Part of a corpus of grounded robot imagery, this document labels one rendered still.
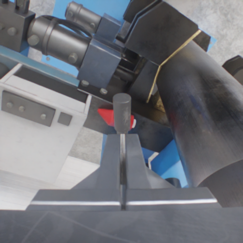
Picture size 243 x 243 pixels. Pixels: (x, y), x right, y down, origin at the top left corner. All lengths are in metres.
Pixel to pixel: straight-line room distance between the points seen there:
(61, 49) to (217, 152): 0.51
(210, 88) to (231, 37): 1.46
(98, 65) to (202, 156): 0.41
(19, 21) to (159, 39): 0.41
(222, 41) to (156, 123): 1.32
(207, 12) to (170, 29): 1.14
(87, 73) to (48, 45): 0.14
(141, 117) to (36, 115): 0.34
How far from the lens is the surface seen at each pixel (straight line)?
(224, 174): 0.30
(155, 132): 0.68
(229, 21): 1.81
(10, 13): 0.63
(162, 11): 0.57
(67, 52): 0.61
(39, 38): 0.62
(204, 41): 1.17
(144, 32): 0.57
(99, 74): 0.59
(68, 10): 1.07
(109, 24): 1.02
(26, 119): 0.55
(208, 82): 0.45
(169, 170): 0.71
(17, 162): 0.73
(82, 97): 0.56
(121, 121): 0.26
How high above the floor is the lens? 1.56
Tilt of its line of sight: 49 degrees down
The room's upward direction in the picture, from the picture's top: 180 degrees clockwise
